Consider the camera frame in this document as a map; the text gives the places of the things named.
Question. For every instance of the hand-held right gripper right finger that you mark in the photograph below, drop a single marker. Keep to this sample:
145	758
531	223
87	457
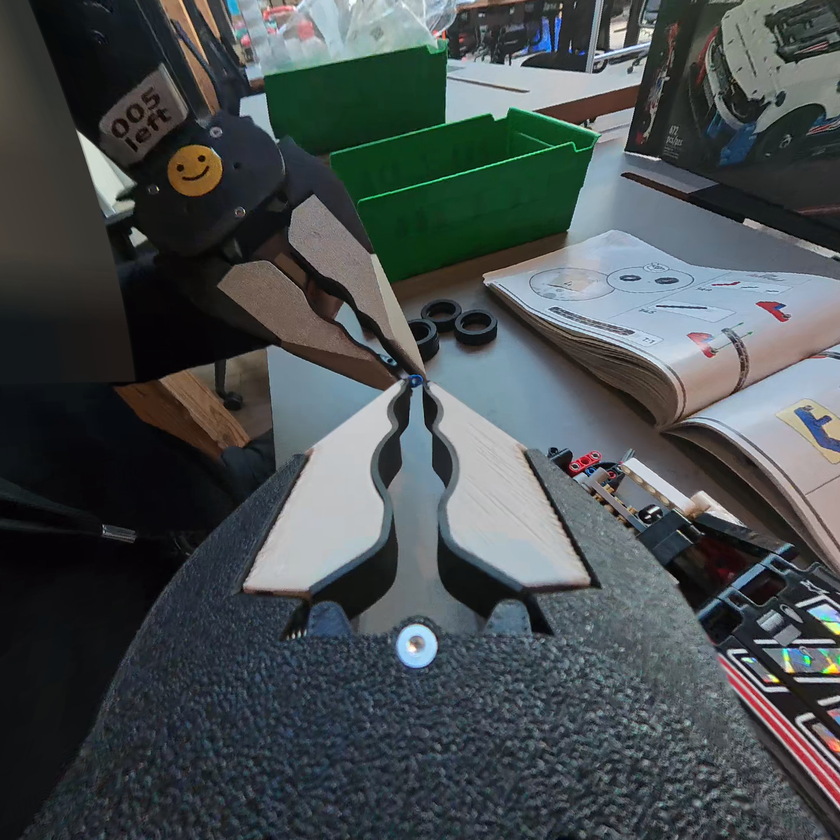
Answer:
512	518

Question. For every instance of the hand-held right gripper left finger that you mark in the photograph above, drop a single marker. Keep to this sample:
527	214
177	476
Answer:
321	518

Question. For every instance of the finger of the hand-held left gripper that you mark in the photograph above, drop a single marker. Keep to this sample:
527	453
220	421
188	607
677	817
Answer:
341	256
282	302

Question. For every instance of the long black brick beam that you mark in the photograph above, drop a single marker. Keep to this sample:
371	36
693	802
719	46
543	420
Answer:
387	359

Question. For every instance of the green plastic bin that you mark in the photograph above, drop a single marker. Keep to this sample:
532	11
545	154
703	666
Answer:
354	98
459	203

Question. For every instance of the toy brick race car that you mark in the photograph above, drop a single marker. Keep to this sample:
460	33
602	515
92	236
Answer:
722	590

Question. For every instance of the black office chair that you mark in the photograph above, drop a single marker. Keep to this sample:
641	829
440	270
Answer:
229	394

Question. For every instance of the open instruction booklet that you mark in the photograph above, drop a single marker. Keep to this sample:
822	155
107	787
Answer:
656	315

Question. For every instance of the wooden-edged table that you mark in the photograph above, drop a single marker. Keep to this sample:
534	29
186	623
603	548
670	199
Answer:
558	92

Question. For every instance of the black toy car box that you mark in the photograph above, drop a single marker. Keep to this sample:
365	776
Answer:
754	98

